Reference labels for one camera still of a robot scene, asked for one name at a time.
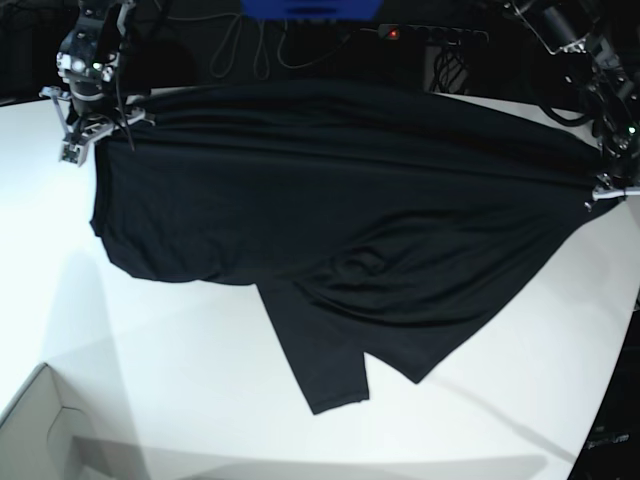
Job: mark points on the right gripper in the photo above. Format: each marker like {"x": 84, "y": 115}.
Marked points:
{"x": 92, "y": 109}

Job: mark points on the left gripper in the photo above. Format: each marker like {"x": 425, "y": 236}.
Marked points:
{"x": 619, "y": 178}

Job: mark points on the black t-shirt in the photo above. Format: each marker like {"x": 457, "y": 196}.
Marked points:
{"x": 373, "y": 221}

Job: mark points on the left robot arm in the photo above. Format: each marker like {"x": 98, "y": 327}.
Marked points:
{"x": 609, "y": 92}

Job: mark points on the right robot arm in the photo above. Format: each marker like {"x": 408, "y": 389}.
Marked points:
{"x": 90, "y": 61}

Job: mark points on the blue box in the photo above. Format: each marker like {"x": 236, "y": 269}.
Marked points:
{"x": 311, "y": 9}

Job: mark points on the white cardboard box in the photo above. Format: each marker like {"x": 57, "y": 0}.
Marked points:
{"x": 42, "y": 438}

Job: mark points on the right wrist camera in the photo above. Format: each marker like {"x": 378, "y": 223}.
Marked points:
{"x": 75, "y": 154}

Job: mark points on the white power strip red switch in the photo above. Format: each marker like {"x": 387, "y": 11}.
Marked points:
{"x": 433, "y": 35}

